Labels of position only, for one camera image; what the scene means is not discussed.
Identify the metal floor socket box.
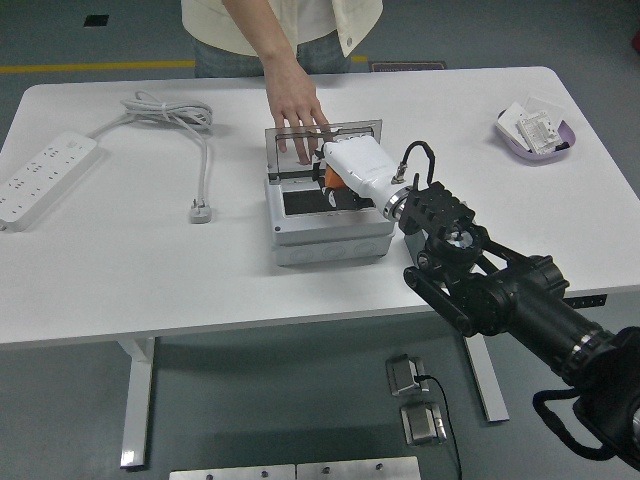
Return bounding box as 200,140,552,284
385,353,426,399
399,402,448,446

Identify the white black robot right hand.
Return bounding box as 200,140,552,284
312,137,412,215

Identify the grey electrical junction box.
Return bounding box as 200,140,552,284
263,169,396,267

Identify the white power strip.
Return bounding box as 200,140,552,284
0,130,99,232

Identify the clear plastic packaging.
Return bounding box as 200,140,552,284
522,92,569,124

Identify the dark floor mat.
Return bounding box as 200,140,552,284
368,60,447,73

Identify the white socket module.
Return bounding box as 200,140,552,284
517,110,560,154

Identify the metal plate with holes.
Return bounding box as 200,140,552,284
168,463,297,480

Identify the purple tray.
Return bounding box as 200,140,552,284
495,108,580,165

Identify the person's right hand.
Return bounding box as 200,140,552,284
263,63,332,166

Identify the person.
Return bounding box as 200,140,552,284
180,0,385,79

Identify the orange cylinder battery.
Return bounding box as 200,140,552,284
323,164,352,191

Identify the white plate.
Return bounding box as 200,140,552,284
498,102,531,149

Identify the black floor cable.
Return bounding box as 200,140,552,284
414,373,464,480

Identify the white table leg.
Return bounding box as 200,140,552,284
118,335,157,470
459,332,510,424

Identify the transparent hinged box lid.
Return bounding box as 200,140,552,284
263,118,384,182

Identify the white power cord with plug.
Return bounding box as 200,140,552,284
87,88,219,225

